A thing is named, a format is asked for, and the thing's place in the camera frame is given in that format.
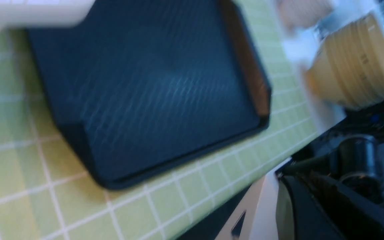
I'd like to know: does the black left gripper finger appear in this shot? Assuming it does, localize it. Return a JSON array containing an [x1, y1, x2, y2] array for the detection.
[[276, 173, 384, 240]]

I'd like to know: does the black plastic serving tray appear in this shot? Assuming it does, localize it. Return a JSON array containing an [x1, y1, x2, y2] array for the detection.
[[26, 0, 272, 190]]

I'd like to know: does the large white plastic tub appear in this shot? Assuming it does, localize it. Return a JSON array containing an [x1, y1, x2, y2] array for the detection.
[[0, 0, 95, 31]]

